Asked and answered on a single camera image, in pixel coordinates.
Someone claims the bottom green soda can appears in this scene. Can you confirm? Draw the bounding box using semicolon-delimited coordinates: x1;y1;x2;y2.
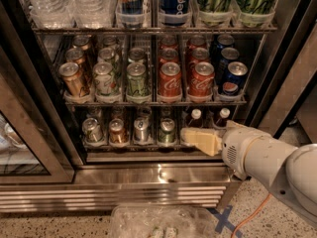
158;118;175;144

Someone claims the middle left coca-cola can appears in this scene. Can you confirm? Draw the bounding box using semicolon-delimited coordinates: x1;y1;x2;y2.
158;48;179;65

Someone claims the front gold soda can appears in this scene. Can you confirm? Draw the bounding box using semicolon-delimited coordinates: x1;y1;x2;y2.
58;62;89;97

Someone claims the tall red bull can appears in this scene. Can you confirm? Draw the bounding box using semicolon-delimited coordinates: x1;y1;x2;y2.
121;0;143;28

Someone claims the bottom silver soda can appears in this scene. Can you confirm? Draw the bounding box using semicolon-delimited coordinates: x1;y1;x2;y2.
134;117;149;142

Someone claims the orange power cable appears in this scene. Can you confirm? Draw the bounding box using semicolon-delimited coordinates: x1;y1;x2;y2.
230;192;272;238

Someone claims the middle gold soda can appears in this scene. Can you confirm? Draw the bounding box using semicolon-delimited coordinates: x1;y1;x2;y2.
65;48;92;85

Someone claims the front white-green soda can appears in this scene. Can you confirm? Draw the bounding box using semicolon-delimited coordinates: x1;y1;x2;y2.
93;62;118;96

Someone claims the front left coca-cola can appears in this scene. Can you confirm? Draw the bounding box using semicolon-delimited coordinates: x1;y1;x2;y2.
158;62;181;97

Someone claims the left brown juice bottle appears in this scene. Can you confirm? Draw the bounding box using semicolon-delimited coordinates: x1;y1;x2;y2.
185;108;203;128

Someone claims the rear right coca-cola can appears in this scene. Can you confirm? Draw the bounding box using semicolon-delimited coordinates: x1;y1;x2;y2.
186;35;207;52

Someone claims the stainless steel fridge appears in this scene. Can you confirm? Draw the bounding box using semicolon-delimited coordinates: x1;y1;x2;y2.
0;0;316;212

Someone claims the coca-cola can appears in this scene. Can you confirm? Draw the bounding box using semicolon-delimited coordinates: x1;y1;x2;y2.
159;35;178;50
186;48;209;69
158;48;179;65
189;61;215;97
186;35;207;52
158;62;181;97

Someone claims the right green drink bottle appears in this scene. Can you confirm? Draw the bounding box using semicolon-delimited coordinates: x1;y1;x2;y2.
236;0;275;28

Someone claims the middle white-green soda can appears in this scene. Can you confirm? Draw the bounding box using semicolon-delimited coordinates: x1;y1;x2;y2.
97;47;121;78

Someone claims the bottom left silver-green can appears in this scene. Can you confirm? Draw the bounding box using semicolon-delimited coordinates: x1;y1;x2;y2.
82;118;103;143

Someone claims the brown juice bottle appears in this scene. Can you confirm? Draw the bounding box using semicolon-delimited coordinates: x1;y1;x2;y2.
213;108;230;128
185;108;203;128

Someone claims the water bottle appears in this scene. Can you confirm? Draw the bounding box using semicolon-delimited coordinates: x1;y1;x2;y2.
74;0;117;29
30;0;73;29

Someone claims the glass fridge door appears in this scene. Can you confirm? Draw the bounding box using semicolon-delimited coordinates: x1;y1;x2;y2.
0;49;74;185

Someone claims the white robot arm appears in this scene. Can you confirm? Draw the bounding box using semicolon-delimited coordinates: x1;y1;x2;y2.
180;121;317;227

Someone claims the right brown juice bottle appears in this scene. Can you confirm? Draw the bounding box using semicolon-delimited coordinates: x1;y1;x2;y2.
213;108;230;128

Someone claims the green drink bottle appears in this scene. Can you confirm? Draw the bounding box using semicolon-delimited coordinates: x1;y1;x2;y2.
236;0;275;28
197;0;232;26

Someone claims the left green drink bottle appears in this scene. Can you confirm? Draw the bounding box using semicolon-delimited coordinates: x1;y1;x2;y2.
197;0;232;26

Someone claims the middle right coca-cola can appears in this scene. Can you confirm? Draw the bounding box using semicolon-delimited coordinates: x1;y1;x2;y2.
186;48;209;69

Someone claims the blue pepsi can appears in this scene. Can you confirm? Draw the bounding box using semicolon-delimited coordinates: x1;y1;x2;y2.
215;48;240;83
210;34;235;63
220;61;248;96

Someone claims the front right coca-cola can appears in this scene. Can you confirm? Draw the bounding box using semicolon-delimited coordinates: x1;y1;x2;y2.
189;61;215;97

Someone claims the right water bottle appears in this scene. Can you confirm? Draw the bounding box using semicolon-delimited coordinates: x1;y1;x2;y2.
74;0;117;29

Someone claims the rear gold soda can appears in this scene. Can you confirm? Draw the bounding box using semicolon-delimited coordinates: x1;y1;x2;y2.
72;35;95;64

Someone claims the bottom orange soda can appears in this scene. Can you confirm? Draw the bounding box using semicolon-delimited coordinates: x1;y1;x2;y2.
109;118;128;144

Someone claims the rear left coca-cola can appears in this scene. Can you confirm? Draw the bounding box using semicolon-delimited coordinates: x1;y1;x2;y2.
159;35;178;50

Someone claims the gold soda can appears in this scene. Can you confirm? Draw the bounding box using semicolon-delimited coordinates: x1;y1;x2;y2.
65;48;92;85
58;62;89;97
72;35;95;64

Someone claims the blue tape cross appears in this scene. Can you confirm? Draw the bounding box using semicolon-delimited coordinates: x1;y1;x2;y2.
209;205;241;238

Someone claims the green soda can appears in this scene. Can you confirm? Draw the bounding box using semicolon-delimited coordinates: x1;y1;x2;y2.
158;118;175;144
127;62;148;97
128;47;147;64

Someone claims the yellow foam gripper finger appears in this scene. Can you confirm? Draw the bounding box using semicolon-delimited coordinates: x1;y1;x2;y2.
226;120;245;130
180;128;224;157

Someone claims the rear white-green soda can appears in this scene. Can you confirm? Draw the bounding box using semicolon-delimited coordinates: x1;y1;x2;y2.
102;36;121;52

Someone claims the front green soda can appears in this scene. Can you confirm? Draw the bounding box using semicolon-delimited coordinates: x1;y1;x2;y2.
127;62;148;97

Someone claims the white-green soda can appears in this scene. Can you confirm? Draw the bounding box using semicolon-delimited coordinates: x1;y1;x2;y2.
97;47;121;78
102;36;121;52
93;62;118;96

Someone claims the tall pepsi can top shelf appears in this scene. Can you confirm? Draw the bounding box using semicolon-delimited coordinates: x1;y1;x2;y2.
159;0;189;26

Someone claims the middle green soda can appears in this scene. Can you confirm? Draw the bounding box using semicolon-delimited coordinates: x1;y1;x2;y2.
128;47;147;64

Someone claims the clear plastic bin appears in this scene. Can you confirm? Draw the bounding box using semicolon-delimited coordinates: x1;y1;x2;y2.
109;205;215;238

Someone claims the left water bottle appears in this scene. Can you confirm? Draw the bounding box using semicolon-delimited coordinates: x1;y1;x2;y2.
30;0;73;29

